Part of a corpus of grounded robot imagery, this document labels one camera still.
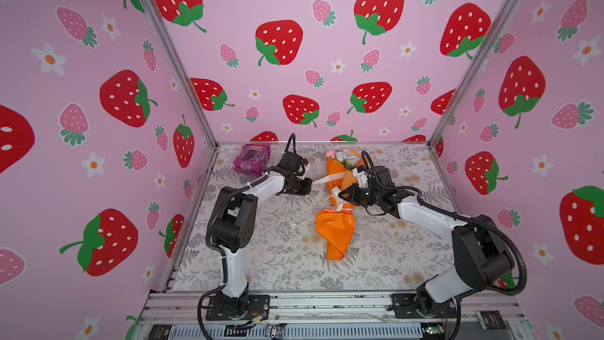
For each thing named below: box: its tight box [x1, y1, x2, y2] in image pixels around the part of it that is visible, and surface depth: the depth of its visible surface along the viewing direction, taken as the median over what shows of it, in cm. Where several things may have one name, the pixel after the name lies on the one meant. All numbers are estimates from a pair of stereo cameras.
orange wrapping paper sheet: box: [316, 149, 363, 261], surface depth 89 cm
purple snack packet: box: [232, 144, 272, 178], surface depth 109 cm
